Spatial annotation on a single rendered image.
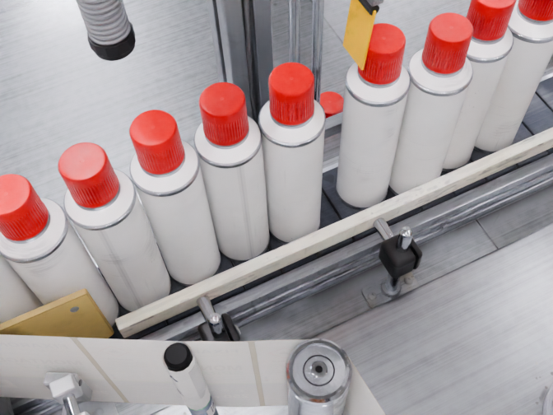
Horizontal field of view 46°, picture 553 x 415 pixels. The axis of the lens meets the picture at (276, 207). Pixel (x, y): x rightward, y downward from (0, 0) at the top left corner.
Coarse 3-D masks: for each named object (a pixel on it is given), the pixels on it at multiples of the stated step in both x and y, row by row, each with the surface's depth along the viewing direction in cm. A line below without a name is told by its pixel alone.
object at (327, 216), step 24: (552, 96) 71; (528, 120) 70; (552, 120) 70; (336, 168) 67; (336, 192) 66; (456, 192) 65; (336, 216) 64; (408, 216) 64; (240, 288) 60; (120, 312) 59; (192, 312) 59; (120, 336) 58
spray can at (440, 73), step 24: (432, 24) 49; (456, 24) 49; (432, 48) 49; (456, 48) 48; (408, 72) 52; (432, 72) 51; (456, 72) 51; (408, 96) 54; (432, 96) 52; (456, 96) 52; (408, 120) 56; (432, 120) 54; (456, 120) 55; (408, 144) 58; (432, 144) 57; (408, 168) 60; (432, 168) 60
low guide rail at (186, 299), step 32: (480, 160) 63; (512, 160) 64; (416, 192) 61; (448, 192) 63; (352, 224) 60; (288, 256) 58; (192, 288) 57; (224, 288) 58; (128, 320) 55; (160, 320) 57
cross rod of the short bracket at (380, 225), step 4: (376, 220) 60; (380, 220) 60; (384, 220) 60; (376, 224) 60; (380, 224) 60; (384, 224) 60; (376, 228) 60; (380, 228) 60; (384, 228) 60; (388, 228) 60; (380, 232) 60; (384, 232) 60; (388, 232) 59; (392, 232) 60; (380, 236) 60; (384, 236) 59; (388, 236) 59; (392, 236) 59
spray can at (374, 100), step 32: (384, 32) 49; (352, 64) 53; (384, 64) 48; (352, 96) 52; (384, 96) 51; (352, 128) 55; (384, 128) 54; (352, 160) 58; (384, 160) 58; (352, 192) 62; (384, 192) 63
